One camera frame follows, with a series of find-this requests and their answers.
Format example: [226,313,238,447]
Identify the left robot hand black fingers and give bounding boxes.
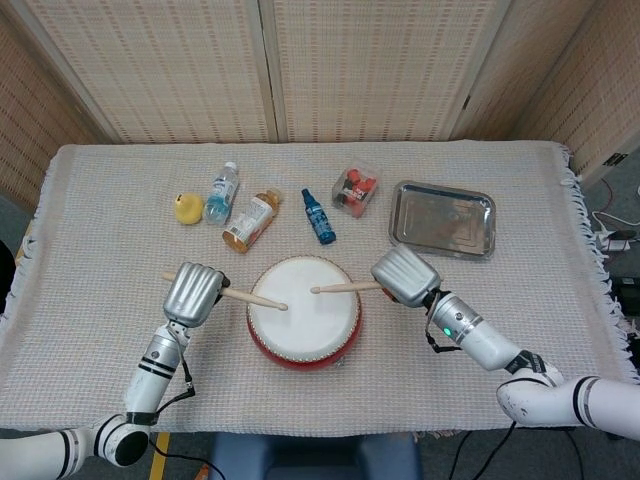
[162,262,231,329]

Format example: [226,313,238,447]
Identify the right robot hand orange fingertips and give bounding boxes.
[370,243,444,309]

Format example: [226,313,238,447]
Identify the wooden drumstick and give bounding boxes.
[162,272,290,312]
[309,281,381,295]

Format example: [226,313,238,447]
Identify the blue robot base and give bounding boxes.
[209,430,421,480]

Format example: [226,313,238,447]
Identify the grey textured tablecloth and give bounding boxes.
[0,140,640,436]

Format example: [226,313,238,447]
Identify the red drum white skin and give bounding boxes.
[245,255,362,372]

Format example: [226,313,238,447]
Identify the steel rectangular tray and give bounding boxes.
[388,180,497,262]

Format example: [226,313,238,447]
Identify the yellow pear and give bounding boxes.
[173,192,205,226]

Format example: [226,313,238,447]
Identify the orange juice bottle white label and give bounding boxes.
[221,188,282,255]

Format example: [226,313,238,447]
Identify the clear box red black parts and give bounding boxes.
[331,158,384,220]

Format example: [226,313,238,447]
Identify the small blue spray bottle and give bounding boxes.
[300,188,337,246]

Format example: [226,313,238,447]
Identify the clear water bottle blue label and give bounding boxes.
[203,160,240,226]

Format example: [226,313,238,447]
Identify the white power strip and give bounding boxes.
[597,232,632,254]

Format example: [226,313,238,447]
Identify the woven bamboo folding screen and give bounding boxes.
[0,0,640,211]

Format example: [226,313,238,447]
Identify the right arm wrist cable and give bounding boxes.
[423,307,464,355]

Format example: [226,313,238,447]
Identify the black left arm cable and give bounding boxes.
[159,344,197,409]

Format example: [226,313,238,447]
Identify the black floor cable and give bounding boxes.
[447,430,474,480]

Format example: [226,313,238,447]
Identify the red cable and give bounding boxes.
[597,177,620,217]

